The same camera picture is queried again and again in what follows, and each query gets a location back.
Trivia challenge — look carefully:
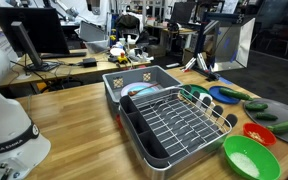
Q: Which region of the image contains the white mug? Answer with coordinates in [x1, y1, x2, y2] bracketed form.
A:
[198, 92, 215, 108]

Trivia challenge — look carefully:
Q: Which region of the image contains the light blue plate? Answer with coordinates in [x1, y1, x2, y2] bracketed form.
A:
[129, 85, 159, 97]

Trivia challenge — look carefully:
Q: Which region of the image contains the wooden spoon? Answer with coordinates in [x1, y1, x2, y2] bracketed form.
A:
[127, 83, 161, 97]

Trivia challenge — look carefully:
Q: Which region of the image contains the purple plate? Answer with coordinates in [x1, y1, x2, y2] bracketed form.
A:
[120, 81, 159, 98]

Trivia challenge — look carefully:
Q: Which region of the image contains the grey plastic tub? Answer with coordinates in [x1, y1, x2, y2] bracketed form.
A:
[102, 65, 184, 116]

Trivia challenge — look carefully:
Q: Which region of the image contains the yellow toy figure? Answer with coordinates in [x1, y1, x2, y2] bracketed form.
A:
[117, 52, 129, 65]

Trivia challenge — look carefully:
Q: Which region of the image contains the grey remote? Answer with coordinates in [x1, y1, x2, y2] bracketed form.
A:
[165, 62, 182, 69]

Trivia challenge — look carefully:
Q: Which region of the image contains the small red object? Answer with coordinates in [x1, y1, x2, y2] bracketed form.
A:
[115, 114, 123, 129]

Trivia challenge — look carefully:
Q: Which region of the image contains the green plate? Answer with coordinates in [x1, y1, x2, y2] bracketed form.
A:
[179, 83, 212, 101]

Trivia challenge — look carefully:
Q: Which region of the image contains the grey plastic utensil caddy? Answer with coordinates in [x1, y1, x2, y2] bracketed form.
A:
[118, 94, 172, 170]

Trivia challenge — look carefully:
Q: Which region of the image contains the black power adapter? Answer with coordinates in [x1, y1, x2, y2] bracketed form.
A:
[82, 57, 98, 68]

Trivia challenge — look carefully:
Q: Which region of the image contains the clear plastic bin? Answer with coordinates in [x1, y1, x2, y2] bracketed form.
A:
[83, 39, 111, 54]

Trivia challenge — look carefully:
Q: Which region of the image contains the dark backpack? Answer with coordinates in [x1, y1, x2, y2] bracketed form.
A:
[114, 13, 141, 31]

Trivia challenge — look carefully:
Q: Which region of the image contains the wooden office desk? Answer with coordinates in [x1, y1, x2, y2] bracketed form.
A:
[0, 49, 152, 89]

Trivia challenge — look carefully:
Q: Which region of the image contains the grey flat panel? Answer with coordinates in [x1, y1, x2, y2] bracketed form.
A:
[78, 20, 107, 43]

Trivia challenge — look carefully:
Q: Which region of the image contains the blue tape patch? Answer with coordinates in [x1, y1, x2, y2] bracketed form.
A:
[218, 76, 235, 86]

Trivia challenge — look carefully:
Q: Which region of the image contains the silver metal drip tray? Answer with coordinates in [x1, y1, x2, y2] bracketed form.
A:
[130, 133, 230, 180]

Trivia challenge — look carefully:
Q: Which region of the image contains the dark background monitor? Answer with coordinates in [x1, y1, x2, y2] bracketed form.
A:
[170, 1, 197, 24]

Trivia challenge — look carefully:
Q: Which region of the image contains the black keyboard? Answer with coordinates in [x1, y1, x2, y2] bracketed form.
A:
[39, 50, 88, 60]

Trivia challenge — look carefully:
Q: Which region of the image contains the large dark green zucchini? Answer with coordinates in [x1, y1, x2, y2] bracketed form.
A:
[218, 87, 254, 102]

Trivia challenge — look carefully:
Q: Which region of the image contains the small dark green cucumber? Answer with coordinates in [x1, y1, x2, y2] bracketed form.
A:
[254, 112, 279, 122]
[244, 102, 269, 112]

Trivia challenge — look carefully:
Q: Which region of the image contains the black computer monitor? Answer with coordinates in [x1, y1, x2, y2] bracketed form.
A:
[0, 6, 71, 56]

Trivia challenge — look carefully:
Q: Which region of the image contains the pile of peanuts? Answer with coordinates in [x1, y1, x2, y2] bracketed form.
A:
[248, 130, 265, 143]

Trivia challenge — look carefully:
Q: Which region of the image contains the pile of white grains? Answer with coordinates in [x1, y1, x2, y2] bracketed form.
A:
[229, 152, 261, 179]

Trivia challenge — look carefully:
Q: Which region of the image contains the grey monitor stand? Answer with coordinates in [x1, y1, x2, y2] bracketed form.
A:
[10, 21, 60, 73]

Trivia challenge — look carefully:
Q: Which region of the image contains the red bowl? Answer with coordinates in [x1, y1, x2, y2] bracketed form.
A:
[242, 122, 278, 147]

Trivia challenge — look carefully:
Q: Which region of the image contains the green bowl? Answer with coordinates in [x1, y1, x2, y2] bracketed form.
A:
[223, 134, 282, 180]

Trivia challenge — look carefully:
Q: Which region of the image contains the light green zucchini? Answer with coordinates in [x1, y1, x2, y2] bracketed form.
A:
[266, 119, 288, 136]

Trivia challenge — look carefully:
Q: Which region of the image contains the chrome wire dish rack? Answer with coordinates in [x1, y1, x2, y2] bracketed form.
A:
[128, 85, 239, 165]

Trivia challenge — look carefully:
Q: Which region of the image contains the blue metal frame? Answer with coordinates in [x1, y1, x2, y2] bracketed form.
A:
[193, 12, 246, 82]

